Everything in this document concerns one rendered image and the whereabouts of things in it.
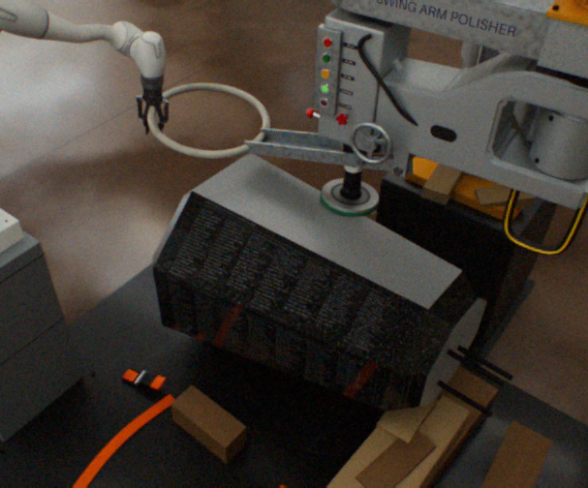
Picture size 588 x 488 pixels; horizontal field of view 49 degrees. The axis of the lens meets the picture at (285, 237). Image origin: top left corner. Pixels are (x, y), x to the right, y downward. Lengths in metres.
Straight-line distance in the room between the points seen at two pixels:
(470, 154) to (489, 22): 0.40
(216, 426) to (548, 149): 1.55
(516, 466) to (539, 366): 0.63
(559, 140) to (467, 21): 0.41
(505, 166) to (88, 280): 2.15
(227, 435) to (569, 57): 1.73
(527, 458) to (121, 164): 2.78
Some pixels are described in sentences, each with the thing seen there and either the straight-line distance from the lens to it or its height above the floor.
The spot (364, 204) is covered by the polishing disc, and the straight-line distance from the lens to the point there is 2.38.
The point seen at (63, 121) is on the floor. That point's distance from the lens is 4.63.
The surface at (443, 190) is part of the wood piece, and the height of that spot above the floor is 0.83.
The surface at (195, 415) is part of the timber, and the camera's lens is 2.62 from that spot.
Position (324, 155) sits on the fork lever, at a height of 1.02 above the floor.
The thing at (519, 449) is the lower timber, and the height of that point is 0.13.
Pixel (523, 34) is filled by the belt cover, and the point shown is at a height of 1.63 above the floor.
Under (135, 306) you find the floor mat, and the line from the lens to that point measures 3.18.
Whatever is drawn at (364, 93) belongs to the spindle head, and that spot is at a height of 1.33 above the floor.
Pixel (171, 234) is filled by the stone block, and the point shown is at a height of 0.69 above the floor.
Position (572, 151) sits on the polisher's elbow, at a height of 1.34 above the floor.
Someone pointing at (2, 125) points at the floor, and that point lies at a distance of 4.72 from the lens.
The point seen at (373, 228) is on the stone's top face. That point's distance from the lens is 2.32.
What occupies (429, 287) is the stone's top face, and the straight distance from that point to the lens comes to 2.15.
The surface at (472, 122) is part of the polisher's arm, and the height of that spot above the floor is 1.34.
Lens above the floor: 2.33
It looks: 42 degrees down
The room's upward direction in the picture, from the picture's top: 1 degrees clockwise
